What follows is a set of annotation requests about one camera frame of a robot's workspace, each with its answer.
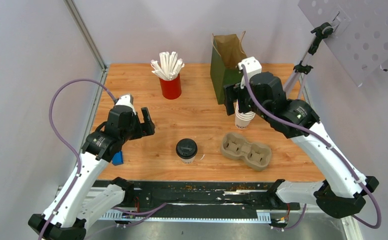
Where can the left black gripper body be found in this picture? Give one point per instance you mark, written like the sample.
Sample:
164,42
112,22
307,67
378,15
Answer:
135,131

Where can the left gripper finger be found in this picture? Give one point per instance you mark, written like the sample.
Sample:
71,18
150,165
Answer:
146,114
148,128

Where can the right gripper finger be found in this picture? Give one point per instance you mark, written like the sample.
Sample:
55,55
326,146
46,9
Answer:
229,105
231,91

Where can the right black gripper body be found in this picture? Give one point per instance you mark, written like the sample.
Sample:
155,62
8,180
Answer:
244,104

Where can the green paper bag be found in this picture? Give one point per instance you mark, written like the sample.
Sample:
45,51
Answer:
227,52

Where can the black coffee lid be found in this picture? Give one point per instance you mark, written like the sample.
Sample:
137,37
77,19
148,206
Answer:
186,148

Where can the white paper cup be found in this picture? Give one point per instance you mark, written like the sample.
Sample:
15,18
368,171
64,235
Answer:
188,160

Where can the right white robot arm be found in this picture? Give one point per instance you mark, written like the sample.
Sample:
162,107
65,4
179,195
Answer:
343,190

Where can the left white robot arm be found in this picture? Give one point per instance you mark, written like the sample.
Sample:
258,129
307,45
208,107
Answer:
68,217

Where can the stack of white paper cups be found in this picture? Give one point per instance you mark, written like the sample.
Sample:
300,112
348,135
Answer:
242,120

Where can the blue toy brick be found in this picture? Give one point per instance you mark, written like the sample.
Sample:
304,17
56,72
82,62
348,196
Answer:
118,159

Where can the red cup holder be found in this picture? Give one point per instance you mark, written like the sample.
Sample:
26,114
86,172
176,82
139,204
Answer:
171,89

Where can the white wrapped straws bundle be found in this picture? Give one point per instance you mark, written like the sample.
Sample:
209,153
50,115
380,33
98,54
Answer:
168,66

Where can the brown cardboard cup carrier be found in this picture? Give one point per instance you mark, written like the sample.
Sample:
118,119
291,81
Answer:
255,155

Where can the grey tripod stand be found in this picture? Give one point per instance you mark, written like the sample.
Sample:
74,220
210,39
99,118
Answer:
302,69

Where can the grey perforated panel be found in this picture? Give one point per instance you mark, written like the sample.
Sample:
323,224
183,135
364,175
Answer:
360,39

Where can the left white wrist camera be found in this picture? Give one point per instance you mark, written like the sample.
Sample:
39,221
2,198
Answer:
126,100

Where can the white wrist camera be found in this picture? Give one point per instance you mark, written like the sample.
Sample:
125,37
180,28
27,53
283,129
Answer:
126,100
249,66

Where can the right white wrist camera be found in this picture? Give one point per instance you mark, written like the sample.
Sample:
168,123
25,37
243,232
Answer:
249,66

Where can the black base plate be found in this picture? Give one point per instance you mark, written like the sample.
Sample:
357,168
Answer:
205,200

